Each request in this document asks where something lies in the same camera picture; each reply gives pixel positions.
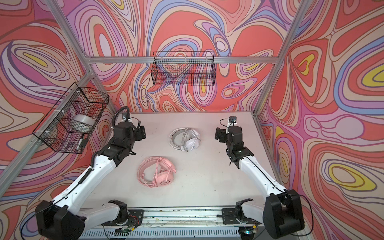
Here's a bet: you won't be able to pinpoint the pink headphones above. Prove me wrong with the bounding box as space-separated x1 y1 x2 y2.
137 156 177 188

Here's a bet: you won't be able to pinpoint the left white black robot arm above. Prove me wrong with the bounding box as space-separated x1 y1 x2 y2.
35 107 146 240

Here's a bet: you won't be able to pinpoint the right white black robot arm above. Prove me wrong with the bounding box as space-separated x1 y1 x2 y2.
215 116 305 239

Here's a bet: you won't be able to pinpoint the grey tape roll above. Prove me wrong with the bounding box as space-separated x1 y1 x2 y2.
70 115 95 134

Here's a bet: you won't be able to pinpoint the black white marker pen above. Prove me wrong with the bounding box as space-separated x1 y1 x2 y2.
76 134 84 151

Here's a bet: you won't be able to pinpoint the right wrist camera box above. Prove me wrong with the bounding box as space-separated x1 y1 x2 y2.
228 116 237 128

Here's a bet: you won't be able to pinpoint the left black wire basket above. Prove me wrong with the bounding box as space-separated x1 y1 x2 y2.
33 83 109 154

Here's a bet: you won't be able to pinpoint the black wire basket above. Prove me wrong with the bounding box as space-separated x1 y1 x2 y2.
33 83 109 154
151 51 217 87

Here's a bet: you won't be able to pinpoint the aluminium cage frame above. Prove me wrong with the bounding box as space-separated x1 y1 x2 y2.
0 0 313 199

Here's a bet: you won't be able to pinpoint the rear black wire basket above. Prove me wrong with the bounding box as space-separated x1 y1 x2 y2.
151 51 217 87

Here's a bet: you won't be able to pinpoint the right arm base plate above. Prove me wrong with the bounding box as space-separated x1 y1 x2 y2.
217 198 264 226

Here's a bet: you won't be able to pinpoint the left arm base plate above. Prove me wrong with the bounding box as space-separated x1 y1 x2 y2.
102 200 144 228

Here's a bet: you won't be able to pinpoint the aluminium front rail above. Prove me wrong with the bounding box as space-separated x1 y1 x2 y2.
58 205 307 228

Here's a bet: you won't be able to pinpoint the white perforated cable duct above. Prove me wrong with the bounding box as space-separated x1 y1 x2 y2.
80 227 241 240

